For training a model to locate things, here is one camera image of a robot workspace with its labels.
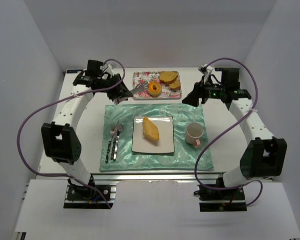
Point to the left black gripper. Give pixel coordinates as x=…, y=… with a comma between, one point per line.
x=118, y=89

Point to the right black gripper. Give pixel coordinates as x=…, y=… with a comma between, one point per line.
x=202, y=90

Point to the yellow toast bread slice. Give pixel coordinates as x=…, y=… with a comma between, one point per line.
x=150, y=131

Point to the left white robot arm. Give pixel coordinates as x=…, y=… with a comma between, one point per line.
x=60, y=140

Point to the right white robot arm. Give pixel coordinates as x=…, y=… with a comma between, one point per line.
x=265, y=154

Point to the brown bread slice front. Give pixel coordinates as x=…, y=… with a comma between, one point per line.
x=175, y=85

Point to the brown bread slice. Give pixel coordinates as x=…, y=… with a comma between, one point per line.
x=167, y=77
x=175, y=85

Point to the brown bread slice back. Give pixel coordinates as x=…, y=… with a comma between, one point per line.
x=167, y=77

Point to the orange donut bread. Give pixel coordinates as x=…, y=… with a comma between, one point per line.
x=154, y=89

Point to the floral rectangular tray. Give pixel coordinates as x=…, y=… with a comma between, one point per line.
x=167, y=93

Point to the silver fork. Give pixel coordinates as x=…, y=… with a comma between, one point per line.
x=112, y=132

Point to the table knife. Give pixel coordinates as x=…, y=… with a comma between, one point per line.
x=117, y=127

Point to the silver spoon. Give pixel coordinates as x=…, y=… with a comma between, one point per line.
x=115, y=145

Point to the pink mug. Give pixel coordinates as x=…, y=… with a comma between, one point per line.
x=193, y=133

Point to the green satin placemat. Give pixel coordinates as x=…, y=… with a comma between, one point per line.
x=185, y=156

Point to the white square plate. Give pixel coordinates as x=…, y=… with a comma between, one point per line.
x=165, y=145

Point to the blue label sticker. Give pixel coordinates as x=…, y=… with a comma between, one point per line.
x=75, y=71

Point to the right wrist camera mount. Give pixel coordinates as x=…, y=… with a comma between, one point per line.
x=205, y=70

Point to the aluminium table frame rail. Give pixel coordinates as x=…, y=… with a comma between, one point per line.
x=149, y=176

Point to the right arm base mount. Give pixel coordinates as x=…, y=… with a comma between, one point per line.
x=220, y=201

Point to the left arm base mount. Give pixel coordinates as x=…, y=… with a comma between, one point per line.
x=80, y=197

